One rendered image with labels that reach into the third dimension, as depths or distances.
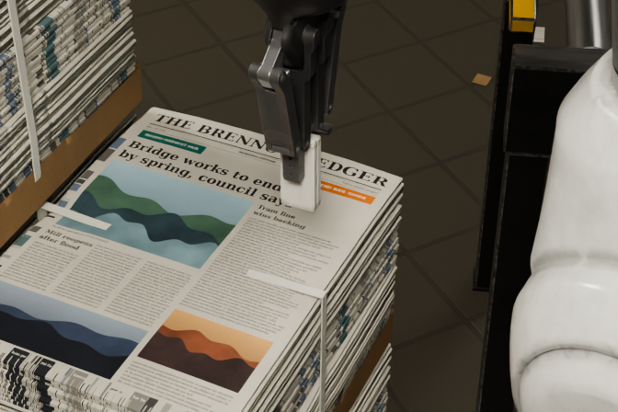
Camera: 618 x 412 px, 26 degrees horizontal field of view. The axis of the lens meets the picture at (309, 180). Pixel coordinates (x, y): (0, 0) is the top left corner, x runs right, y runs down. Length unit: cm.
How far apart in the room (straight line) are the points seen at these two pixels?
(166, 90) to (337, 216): 167
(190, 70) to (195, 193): 168
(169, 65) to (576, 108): 236
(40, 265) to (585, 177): 69
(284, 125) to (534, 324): 42
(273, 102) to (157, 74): 195
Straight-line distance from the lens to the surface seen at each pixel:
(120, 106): 134
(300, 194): 109
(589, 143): 61
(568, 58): 154
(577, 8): 164
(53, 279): 120
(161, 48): 302
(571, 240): 62
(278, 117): 100
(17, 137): 120
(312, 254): 120
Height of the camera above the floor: 162
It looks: 38 degrees down
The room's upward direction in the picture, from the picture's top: straight up
